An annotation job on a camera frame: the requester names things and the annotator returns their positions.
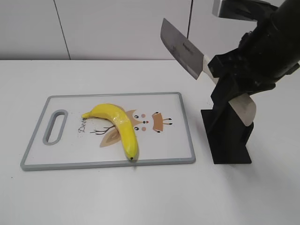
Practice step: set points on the white grey-rimmed cutting board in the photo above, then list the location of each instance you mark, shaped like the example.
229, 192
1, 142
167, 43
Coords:
62, 139

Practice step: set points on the black knife stand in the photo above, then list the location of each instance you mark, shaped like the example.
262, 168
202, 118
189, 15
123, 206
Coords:
227, 136

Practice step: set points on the white-handled cleaver knife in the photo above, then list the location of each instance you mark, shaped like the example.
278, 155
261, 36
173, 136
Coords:
195, 62

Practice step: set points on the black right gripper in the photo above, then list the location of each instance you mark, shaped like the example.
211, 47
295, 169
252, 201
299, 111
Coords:
263, 57

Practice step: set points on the yellow plastic banana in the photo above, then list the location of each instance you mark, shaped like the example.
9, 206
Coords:
123, 124

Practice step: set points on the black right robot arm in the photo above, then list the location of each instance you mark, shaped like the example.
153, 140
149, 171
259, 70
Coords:
241, 9

